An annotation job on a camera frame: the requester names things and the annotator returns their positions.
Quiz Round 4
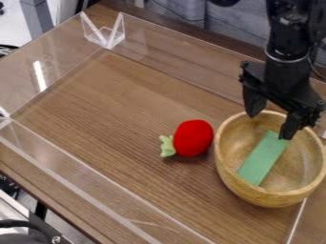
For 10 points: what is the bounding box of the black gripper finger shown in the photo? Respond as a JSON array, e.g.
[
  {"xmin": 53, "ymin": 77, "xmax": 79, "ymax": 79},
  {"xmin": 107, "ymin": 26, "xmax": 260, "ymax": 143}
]
[
  {"xmin": 279, "ymin": 112, "xmax": 304, "ymax": 140},
  {"xmin": 243, "ymin": 87, "xmax": 267, "ymax": 117}
]

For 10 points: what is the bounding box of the red plush strawberry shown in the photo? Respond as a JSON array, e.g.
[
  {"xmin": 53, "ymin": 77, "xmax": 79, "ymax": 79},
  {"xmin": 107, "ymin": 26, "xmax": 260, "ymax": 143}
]
[{"xmin": 159, "ymin": 119, "xmax": 213, "ymax": 157}]

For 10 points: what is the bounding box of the black cable bottom left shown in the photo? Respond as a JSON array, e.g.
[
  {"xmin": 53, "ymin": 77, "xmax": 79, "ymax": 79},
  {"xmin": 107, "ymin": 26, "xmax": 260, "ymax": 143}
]
[{"xmin": 0, "ymin": 218, "xmax": 40, "ymax": 244}]

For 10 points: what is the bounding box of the green foam stick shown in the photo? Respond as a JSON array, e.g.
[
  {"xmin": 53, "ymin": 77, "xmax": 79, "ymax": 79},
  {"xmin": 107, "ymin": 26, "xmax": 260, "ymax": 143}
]
[{"xmin": 236, "ymin": 131, "xmax": 288, "ymax": 186}]

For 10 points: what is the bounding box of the clear acrylic front wall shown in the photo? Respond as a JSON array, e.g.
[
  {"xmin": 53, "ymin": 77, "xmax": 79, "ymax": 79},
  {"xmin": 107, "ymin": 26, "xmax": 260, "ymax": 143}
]
[{"xmin": 0, "ymin": 115, "xmax": 213, "ymax": 244}]

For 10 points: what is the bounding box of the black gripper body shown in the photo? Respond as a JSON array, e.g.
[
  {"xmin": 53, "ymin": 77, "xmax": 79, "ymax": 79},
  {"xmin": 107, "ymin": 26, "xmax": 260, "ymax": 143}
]
[{"xmin": 239, "ymin": 52, "xmax": 326, "ymax": 126}]

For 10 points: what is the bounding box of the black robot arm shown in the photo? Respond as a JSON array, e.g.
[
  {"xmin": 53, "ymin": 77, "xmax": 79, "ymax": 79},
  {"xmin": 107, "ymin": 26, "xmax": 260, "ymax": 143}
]
[{"xmin": 239, "ymin": 0, "xmax": 326, "ymax": 140}]

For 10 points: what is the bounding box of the brown wooden bowl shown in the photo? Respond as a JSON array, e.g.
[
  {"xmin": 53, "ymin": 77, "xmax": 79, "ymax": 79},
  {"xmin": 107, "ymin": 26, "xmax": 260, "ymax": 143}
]
[{"xmin": 213, "ymin": 111, "xmax": 326, "ymax": 208}]

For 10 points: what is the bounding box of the clear acrylic corner bracket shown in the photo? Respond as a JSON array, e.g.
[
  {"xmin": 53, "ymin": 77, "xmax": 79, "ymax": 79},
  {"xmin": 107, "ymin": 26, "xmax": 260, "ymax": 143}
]
[{"xmin": 80, "ymin": 11, "xmax": 124, "ymax": 50}]

